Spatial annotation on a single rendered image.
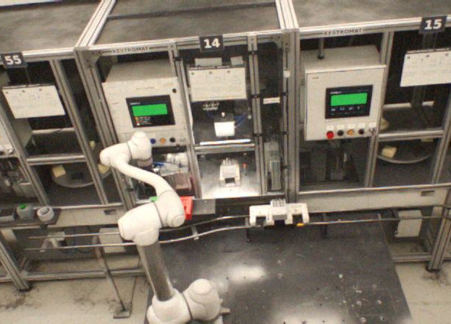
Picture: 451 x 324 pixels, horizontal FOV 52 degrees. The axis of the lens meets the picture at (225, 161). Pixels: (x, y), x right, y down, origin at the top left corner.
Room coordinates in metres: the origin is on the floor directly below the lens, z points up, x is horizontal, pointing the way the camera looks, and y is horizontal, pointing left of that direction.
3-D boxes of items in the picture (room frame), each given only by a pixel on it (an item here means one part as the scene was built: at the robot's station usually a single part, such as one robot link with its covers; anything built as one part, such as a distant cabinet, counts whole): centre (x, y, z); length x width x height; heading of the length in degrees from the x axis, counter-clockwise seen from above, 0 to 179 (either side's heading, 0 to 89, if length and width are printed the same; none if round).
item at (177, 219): (1.64, 0.29, 1.44); 0.18 x 0.14 x 0.13; 19
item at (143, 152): (2.18, 0.48, 1.47); 0.13 x 0.11 x 0.16; 109
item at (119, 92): (2.39, 0.40, 1.60); 0.42 x 0.29 x 0.46; 85
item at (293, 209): (2.08, -0.30, 0.84); 0.36 x 0.14 x 0.10; 85
